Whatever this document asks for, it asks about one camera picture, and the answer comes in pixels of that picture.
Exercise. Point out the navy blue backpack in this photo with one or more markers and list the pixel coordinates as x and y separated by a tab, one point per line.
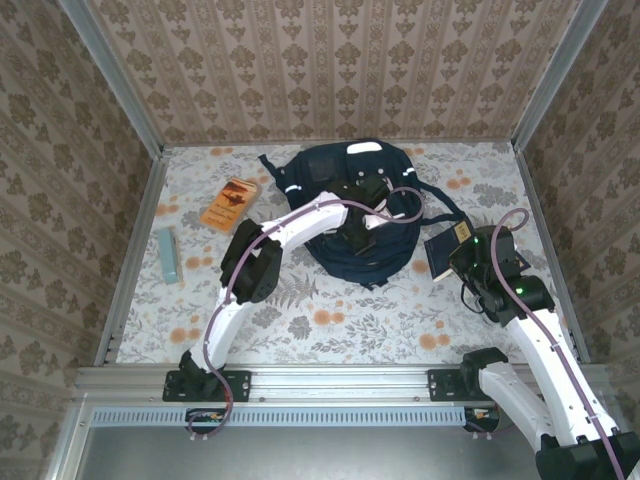
395	240

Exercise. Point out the orange paperback book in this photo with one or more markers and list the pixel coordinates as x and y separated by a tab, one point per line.
230	205

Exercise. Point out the light blue oblong box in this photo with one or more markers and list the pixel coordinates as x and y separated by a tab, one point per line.
170	255

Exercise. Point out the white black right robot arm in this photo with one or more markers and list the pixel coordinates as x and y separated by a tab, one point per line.
545	360

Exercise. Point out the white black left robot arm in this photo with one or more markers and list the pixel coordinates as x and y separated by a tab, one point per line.
310	220

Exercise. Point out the floral patterned table cover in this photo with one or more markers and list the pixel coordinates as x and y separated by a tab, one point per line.
300	345

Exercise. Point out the grey sheet metal tray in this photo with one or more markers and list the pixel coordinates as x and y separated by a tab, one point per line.
325	455

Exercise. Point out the aluminium side rail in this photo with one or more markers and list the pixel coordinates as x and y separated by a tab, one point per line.
531	180
145	210

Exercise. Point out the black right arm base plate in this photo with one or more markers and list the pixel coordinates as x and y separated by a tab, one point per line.
440	385

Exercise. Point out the aluminium mounting rail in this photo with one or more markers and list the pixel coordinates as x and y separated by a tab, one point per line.
340	382

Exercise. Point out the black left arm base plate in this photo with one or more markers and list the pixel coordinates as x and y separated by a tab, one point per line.
240	386

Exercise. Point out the aluminium frame post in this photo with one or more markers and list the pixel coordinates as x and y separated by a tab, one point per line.
557	75
114	75

